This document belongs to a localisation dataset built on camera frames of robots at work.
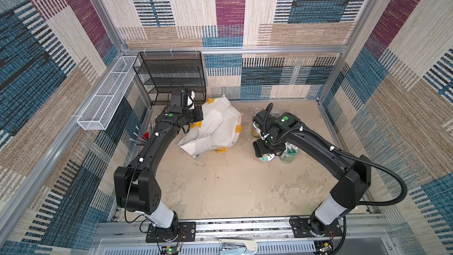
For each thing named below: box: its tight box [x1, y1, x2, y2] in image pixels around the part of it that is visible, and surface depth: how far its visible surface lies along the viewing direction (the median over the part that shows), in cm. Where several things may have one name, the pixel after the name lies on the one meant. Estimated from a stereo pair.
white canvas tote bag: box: [177, 94, 244, 159], surface depth 98 cm
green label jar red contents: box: [258, 152, 275, 162], surface depth 79 cm
